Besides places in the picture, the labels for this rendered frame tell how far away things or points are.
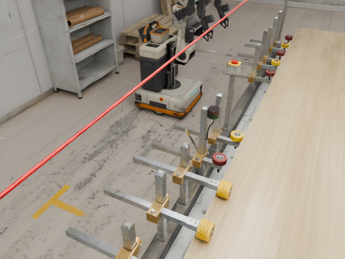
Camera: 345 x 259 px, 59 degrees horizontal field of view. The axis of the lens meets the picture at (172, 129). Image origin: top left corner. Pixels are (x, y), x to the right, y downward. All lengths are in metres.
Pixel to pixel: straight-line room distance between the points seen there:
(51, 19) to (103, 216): 2.38
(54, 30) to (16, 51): 0.49
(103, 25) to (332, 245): 4.00
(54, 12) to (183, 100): 1.77
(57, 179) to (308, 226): 2.22
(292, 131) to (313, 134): 0.12
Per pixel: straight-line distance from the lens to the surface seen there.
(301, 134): 1.99
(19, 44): 4.01
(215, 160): 1.66
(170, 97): 3.49
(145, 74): 3.55
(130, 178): 2.86
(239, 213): 1.43
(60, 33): 3.94
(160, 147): 1.81
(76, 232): 1.32
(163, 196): 1.31
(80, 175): 2.99
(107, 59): 4.82
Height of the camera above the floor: 1.99
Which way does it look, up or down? 35 degrees down
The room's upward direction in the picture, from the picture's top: straight up
